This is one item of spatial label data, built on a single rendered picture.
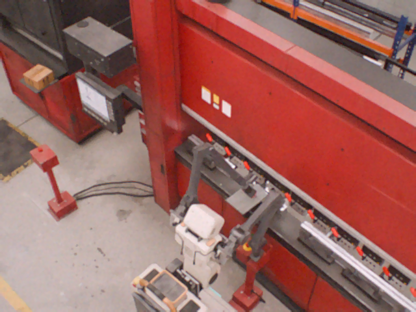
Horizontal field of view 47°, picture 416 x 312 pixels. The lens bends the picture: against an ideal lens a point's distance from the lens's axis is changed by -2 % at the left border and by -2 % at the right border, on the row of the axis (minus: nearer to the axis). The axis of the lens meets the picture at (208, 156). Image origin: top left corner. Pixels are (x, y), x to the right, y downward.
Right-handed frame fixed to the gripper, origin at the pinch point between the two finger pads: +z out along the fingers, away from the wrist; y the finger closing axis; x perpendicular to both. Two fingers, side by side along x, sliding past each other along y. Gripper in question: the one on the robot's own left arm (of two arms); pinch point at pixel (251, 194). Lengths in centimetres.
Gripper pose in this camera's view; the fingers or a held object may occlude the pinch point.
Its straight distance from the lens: 368.4
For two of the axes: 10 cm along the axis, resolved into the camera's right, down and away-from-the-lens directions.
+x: -6.6, 7.4, -0.8
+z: 3.4, 3.9, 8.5
